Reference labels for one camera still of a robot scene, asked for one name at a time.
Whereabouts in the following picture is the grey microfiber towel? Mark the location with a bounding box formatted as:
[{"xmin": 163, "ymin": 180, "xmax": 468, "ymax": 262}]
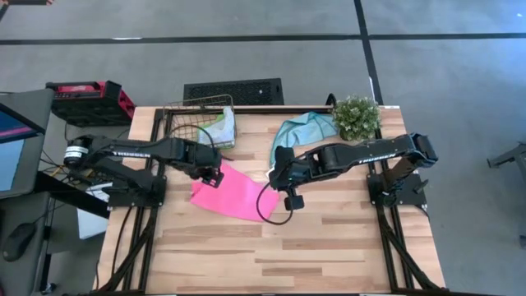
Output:
[{"xmin": 197, "ymin": 105, "xmax": 237, "ymax": 148}]

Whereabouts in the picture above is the light blue microfiber towel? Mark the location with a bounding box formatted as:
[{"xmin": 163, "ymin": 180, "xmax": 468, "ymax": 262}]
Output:
[{"xmin": 268, "ymin": 110, "xmax": 339, "ymax": 169}]

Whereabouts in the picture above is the pink microfiber towel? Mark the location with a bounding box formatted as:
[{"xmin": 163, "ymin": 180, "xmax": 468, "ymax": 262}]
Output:
[{"xmin": 189, "ymin": 161, "xmax": 281, "ymax": 224}]

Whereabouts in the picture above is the black perforated panel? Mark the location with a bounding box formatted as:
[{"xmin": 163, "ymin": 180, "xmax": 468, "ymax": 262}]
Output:
[{"xmin": 182, "ymin": 77, "xmax": 285, "ymax": 106}]

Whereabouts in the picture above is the artificial plant in black pot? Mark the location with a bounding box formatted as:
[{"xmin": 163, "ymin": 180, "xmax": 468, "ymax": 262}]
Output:
[{"xmin": 330, "ymin": 95, "xmax": 383, "ymax": 142}]

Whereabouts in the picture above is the white box under table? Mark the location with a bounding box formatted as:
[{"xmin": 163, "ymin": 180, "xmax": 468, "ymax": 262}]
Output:
[{"xmin": 76, "ymin": 183, "xmax": 113, "ymax": 241}]

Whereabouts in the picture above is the red and black tool case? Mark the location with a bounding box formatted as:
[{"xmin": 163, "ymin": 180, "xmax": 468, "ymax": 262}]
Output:
[{"xmin": 45, "ymin": 80, "xmax": 137, "ymax": 127}]

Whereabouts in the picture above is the black computer mouse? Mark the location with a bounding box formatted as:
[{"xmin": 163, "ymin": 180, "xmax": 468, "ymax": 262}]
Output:
[{"xmin": 1, "ymin": 221, "xmax": 37, "ymax": 263}]

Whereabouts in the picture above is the grey side desk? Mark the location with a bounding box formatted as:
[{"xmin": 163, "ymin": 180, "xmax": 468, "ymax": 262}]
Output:
[{"xmin": 0, "ymin": 191, "xmax": 55, "ymax": 296}]

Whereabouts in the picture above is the black chair base leg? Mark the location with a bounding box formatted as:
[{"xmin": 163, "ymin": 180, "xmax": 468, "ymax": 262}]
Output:
[{"xmin": 486, "ymin": 142, "xmax": 526, "ymax": 170}]

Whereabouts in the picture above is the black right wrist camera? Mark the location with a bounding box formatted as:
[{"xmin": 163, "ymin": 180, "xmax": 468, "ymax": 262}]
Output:
[{"xmin": 283, "ymin": 194, "xmax": 306, "ymax": 212}]

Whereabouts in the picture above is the metal wire basket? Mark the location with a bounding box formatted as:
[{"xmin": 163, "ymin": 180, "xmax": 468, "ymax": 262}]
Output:
[{"xmin": 162, "ymin": 94, "xmax": 238, "ymax": 150}]

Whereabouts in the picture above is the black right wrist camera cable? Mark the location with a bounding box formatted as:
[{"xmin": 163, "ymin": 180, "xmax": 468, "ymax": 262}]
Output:
[{"xmin": 256, "ymin": 182, "xmax": 296, "ymax": 227}]

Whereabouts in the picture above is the desk monitor with dark frame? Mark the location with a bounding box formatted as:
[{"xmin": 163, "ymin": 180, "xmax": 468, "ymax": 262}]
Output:
[{"xmin": 0, "ymin": 87, "xmax": 55, "ymax": 201}]

